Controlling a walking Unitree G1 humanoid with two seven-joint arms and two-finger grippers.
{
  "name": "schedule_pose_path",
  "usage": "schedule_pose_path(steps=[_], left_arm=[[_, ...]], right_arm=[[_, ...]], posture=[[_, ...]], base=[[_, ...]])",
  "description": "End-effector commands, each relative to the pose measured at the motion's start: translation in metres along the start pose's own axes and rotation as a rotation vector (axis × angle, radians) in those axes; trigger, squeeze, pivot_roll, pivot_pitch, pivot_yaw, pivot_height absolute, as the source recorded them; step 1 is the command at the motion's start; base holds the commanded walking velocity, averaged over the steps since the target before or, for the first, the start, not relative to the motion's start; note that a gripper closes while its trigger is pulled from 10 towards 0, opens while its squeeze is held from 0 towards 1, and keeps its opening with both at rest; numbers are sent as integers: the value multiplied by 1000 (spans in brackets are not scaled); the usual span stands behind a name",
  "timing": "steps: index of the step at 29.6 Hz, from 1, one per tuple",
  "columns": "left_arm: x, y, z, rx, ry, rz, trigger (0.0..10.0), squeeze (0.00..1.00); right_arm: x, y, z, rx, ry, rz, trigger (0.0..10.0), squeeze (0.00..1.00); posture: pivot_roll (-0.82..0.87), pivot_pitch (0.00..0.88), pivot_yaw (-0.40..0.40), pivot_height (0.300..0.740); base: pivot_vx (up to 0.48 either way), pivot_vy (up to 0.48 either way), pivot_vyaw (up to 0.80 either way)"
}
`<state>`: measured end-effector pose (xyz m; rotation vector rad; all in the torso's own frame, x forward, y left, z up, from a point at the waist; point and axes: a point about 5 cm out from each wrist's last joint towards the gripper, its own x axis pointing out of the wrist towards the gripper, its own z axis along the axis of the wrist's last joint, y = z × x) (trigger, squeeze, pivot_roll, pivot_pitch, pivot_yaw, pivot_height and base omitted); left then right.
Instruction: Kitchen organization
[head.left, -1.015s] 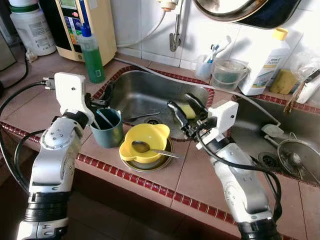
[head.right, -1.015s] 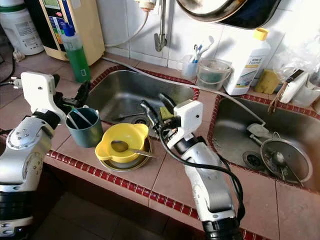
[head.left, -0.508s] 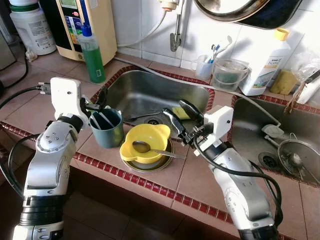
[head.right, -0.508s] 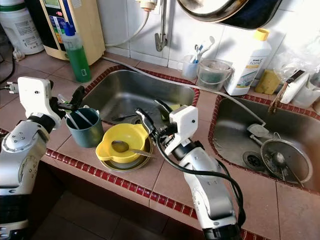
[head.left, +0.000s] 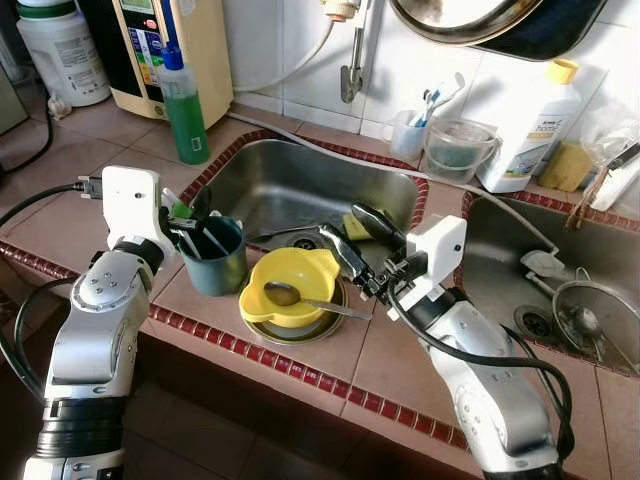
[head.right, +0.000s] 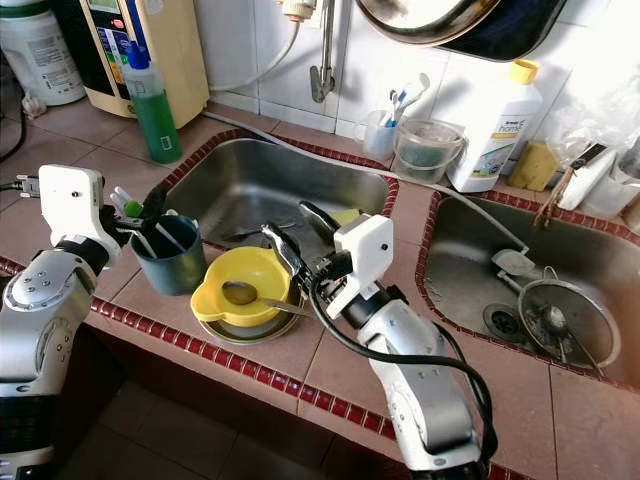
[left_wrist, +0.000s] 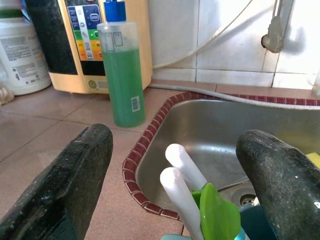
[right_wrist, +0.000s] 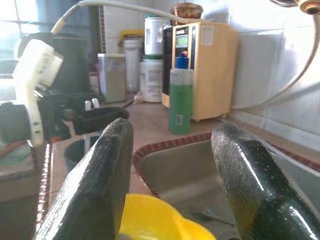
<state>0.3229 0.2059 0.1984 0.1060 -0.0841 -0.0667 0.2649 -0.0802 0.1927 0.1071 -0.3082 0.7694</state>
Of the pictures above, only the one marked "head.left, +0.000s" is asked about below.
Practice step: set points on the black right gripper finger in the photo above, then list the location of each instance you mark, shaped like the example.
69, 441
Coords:
345, 258
378, 225

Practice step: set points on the green white utensil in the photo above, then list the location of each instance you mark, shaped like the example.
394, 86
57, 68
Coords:
180, 210

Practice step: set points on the yellow plastic bowl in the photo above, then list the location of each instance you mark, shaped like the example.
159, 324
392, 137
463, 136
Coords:
310, 265

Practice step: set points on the dark teal cup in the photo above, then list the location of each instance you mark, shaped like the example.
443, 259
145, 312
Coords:
215, 275

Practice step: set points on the steel spoon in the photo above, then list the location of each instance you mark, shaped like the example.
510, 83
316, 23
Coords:
282, 293

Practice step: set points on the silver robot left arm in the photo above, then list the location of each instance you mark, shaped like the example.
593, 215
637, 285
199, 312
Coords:
95, 330

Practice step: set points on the yellow green dish sponge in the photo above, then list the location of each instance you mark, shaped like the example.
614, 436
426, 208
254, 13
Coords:
352, 225

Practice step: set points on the wide steel sink basin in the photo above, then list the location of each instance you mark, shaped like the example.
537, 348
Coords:
280, 185

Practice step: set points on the green dish soap bottle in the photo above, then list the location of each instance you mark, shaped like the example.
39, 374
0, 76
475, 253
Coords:
185, 120

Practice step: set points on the clear plastic cup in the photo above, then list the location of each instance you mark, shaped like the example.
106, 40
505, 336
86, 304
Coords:
405, 140

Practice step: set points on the shallow steel bowl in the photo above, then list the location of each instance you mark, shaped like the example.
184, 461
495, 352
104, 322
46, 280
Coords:
300, 337

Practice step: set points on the clear plastic bucket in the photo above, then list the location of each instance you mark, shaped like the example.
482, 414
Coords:
455, 160

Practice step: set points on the deep steel sink basin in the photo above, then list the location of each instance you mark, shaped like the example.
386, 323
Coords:
500, 260

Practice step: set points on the white blue toothbrush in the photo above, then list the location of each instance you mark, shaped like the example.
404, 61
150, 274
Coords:
440, 95

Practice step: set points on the round sink drain strainer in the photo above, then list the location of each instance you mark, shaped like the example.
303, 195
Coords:
530, 322

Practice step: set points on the white plastic container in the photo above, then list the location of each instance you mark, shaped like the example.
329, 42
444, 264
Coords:
615, 190

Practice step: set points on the cream water ioniser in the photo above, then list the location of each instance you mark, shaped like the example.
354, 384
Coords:
205, 50

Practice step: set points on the white detergent bottle yellow cap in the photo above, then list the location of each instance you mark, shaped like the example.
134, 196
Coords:
525, 140

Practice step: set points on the clear plastic bag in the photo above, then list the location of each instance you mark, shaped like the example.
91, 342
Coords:
610, 125

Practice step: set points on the yellow sponge cloth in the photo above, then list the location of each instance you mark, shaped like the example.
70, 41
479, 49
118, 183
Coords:
563, 168

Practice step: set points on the small steel ladle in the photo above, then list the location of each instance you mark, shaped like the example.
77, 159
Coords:
585, 322

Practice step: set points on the large white jug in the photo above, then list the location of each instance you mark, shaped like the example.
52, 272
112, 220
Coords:
65, 60

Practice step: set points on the large steel wok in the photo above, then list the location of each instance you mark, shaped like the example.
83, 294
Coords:
450, 22

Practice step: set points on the dark blue pan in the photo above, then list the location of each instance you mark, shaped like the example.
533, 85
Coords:
560, 35

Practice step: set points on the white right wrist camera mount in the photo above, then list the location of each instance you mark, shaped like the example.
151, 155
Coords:
435, 250

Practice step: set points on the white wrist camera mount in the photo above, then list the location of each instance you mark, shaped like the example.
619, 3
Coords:
130, 205
435, 250

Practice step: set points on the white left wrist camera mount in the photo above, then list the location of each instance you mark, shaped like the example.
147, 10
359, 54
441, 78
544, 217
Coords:
130, 205

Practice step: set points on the steel wall faucet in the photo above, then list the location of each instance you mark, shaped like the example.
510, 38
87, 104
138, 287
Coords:
352, 80

